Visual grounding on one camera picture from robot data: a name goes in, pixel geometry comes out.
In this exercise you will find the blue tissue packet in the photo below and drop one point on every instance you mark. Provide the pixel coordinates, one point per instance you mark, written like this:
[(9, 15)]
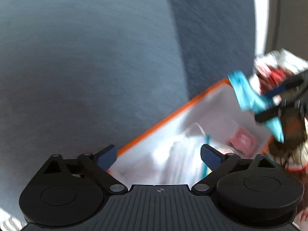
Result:
[(248, 99)]

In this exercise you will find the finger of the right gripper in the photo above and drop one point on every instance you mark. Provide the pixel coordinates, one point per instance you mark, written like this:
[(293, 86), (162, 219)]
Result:
[(268, 114), (297, 81)]

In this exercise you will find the cream yellow cloth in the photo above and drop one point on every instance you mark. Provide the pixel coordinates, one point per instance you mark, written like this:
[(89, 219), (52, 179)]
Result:
[(179, 160)]

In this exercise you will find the orange cardboard box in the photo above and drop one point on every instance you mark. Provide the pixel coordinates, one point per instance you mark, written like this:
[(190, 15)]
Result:
[(218, 113)]

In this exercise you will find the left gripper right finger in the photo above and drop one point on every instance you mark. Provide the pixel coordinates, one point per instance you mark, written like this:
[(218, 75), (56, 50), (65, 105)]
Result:
[(211, 157)]

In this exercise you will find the pink tissue packet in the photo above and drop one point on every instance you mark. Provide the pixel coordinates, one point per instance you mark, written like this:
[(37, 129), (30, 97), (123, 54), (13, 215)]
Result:
[(243, 142)]

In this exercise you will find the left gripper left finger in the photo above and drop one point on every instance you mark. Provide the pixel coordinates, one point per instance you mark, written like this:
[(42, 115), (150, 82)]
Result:
[(106, 157)]

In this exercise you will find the red floral plush blanket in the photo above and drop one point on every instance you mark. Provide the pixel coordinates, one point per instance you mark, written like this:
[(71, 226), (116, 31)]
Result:
[(281, 77)]

